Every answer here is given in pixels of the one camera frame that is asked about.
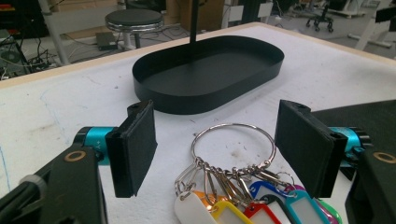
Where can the black oval tray with pole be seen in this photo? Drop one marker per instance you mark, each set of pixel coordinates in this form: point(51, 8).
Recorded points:
point(202, 77)

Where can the white table leg frame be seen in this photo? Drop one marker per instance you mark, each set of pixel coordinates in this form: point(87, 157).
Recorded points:
point(372, 29)

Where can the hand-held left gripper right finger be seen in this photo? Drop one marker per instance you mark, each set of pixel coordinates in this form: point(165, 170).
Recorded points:
point(305, 146)

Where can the cardboard box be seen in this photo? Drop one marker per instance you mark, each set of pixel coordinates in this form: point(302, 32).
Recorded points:
point(208, 14)

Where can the round black stool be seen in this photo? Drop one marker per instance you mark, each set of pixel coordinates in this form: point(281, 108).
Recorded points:
point(134, 19)

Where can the office chair base with casters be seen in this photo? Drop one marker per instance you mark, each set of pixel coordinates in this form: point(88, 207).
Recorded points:
point(320, 20)

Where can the white metal frame leg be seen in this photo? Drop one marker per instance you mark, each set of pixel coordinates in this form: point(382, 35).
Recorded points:
point(54, 34)

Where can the dark box on floor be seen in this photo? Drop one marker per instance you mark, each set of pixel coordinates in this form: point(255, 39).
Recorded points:
point(106, 40)

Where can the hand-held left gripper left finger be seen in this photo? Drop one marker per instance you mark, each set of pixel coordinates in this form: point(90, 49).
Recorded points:
point(134, 149)

